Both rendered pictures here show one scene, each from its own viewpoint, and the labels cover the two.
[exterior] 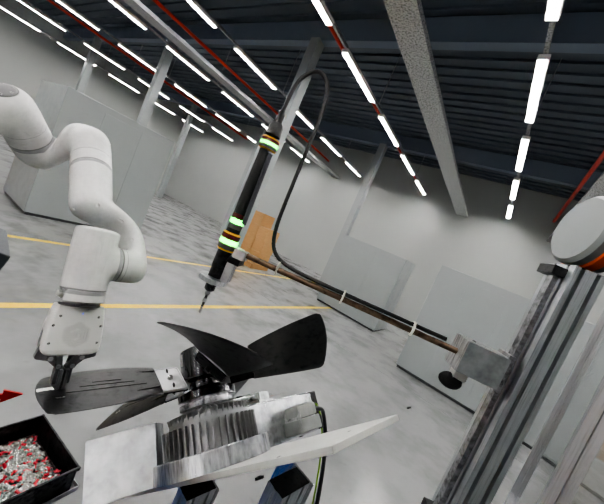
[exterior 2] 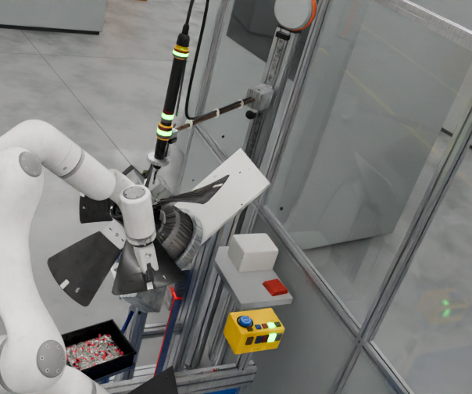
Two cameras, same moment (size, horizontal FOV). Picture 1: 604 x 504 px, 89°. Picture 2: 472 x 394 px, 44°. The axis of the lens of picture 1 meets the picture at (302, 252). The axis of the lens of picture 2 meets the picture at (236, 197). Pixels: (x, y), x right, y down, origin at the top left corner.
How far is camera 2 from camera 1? 176 cm
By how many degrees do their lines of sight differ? 73
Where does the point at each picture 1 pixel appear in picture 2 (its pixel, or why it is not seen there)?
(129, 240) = (121, 182)
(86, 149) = (73, 149)
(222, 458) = (200, 231)
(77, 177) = (95, 175)
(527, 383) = (277, 95)
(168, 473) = (186, 259)
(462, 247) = not seen: outside the picture
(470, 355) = (263, 100)
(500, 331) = not seen: outside the picture
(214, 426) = (181, 226)
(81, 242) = (148, 207)
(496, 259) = not seen: outside the picture
